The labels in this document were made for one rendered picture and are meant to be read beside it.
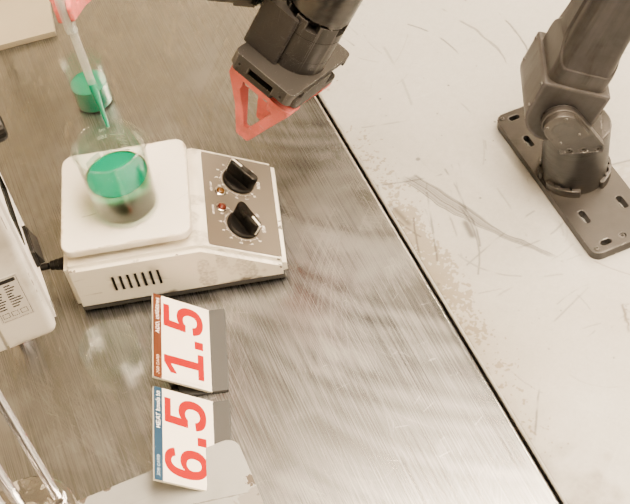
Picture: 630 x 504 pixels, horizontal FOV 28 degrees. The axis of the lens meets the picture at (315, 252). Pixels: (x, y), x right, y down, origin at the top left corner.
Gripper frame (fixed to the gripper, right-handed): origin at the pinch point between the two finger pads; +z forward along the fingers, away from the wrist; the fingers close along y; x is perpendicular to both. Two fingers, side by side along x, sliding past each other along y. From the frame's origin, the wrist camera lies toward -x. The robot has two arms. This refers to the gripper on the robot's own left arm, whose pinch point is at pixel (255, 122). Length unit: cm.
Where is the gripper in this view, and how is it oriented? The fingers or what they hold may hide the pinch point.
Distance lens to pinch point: 116.4
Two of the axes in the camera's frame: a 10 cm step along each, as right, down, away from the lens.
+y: -5.1, 4.7, -7.2
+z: -4.1, 6.0, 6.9
